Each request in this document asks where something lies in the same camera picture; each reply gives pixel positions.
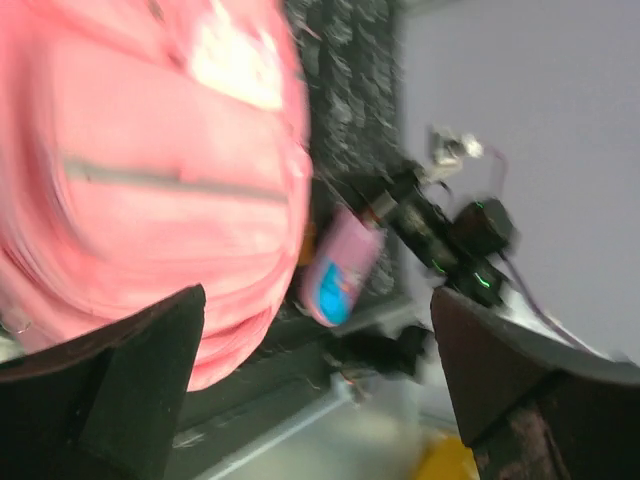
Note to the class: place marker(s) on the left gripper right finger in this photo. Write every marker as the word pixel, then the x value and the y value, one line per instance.
pixel 530 407

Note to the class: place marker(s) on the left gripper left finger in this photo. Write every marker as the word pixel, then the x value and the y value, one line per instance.
pixel 104 405

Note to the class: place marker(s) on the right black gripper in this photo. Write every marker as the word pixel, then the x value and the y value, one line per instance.
pixel 377 204

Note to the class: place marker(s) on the pink cartoon pencil case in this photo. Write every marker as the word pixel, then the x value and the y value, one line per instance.
pixel 342 264

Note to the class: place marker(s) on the pink student backpack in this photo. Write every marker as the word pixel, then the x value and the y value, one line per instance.
pixel 147 146

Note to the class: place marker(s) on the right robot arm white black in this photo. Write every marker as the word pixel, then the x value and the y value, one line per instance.
pixel 468 252

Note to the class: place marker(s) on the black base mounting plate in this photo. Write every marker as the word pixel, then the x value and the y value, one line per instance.
pixel 291 355

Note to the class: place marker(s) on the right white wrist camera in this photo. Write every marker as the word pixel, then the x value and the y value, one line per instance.
pixel 447 151

